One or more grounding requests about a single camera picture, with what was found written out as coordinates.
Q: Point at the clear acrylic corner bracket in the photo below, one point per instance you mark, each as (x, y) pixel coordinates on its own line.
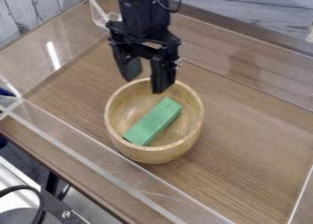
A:
(100, 17)

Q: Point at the clear acrylic tray wall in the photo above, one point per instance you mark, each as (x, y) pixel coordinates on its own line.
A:
(119, 161)

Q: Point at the black metal base plate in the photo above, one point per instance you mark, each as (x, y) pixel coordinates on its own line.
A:
(57, 213)

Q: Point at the black metal table leg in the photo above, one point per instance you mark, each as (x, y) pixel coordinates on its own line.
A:
(52, 183)

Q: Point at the green rectangular block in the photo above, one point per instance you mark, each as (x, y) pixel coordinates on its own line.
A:
(152, 123)

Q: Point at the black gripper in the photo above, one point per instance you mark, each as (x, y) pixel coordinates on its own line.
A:
(140, 35)

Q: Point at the brown wooden bowl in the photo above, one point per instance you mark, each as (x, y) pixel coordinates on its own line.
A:
(130, 102)

